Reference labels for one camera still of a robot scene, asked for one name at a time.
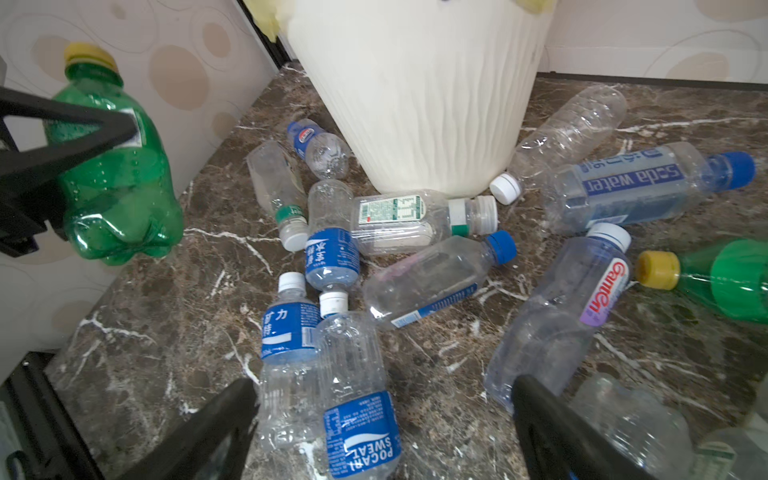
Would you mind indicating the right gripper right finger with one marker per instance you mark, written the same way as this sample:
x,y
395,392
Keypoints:
x,y
557,444

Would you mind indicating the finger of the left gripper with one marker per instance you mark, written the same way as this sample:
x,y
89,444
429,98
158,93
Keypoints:
x,y
22,171

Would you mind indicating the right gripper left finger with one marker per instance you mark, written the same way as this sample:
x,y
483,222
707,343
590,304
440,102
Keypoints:
x,y
212,444

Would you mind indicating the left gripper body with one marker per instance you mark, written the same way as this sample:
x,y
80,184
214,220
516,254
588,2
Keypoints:
x,y
25,215

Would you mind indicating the pocari bottle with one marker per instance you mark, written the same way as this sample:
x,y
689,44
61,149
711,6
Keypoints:
x,y
290,395
361,430

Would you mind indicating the clear bottle green white label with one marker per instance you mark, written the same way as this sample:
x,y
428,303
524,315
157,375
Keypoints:
x,y
407,222

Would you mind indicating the yellow bin liner bag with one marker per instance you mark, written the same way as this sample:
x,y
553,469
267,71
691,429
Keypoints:
x,y
270,16

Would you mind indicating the white plastic waste bin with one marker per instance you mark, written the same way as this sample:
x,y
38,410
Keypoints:
x,y
428,94

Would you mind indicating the Pepsi bottle blue cap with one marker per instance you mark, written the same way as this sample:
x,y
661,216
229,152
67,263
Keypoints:
x,y
637,424

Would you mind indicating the clear bottle purple label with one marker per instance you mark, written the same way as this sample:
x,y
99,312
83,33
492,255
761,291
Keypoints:
x,y
553,331

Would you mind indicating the clear bottle pale green cap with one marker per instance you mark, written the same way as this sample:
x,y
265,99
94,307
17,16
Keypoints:
x,y
737,452

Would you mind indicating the clear bottle blue label upper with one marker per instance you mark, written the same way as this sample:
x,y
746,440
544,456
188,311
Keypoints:
x,y
332,260

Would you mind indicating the clear bottle blue cap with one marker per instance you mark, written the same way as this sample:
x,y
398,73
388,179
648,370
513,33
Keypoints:
x,y
434,278

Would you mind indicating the green bottle yellow cap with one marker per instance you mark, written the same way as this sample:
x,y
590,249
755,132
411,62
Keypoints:
x,y
729,277

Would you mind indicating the soda water bottle blue cap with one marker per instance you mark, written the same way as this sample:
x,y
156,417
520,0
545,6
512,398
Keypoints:
x,y
641,186

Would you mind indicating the clear crushed bottle white cap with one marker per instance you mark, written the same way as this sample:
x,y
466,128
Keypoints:
x,y
567,137

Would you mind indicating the black frame post left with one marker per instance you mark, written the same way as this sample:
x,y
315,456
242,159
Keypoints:
x,y
281,53

